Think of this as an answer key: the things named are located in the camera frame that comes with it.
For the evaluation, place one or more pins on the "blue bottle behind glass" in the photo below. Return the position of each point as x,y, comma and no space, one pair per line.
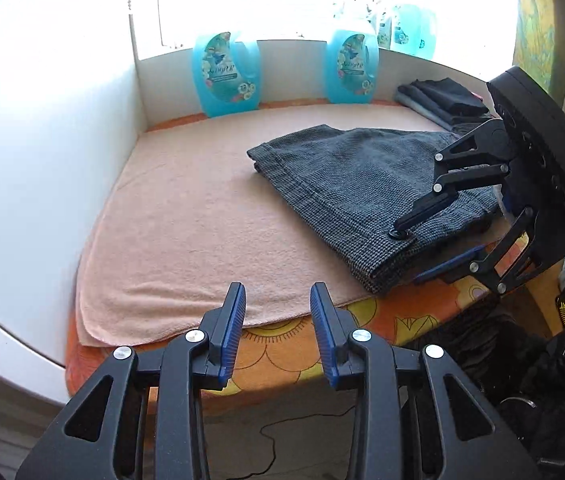
407,29

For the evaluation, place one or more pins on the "blue detergent bottle left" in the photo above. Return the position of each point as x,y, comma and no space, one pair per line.
227,72

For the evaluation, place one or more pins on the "folded dark clothes stack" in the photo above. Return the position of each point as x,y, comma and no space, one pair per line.
449,104

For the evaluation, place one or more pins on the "pink towel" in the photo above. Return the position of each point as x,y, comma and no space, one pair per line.
190,215

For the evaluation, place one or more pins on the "blue detergent bottle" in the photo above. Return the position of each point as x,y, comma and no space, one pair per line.
350,66
227,72

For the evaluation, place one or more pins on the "wall map poster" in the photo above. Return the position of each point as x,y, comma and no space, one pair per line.
540,44

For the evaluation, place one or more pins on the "grey houndstooth pants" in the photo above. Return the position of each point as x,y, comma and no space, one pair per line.
350,186

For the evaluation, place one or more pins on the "orange floral sheet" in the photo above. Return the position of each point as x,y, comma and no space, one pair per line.
276,356

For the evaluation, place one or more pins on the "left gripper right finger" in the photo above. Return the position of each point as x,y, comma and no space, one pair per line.
353,358

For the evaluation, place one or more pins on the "black jacket with zipper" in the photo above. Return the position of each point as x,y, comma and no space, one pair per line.
520,373

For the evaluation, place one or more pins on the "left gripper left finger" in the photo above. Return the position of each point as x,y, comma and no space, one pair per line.
202,359

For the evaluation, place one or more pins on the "blue detergent bottle right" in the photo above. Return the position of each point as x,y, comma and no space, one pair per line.
350,66

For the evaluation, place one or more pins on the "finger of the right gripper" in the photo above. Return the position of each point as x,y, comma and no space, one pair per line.
482,264
459,183

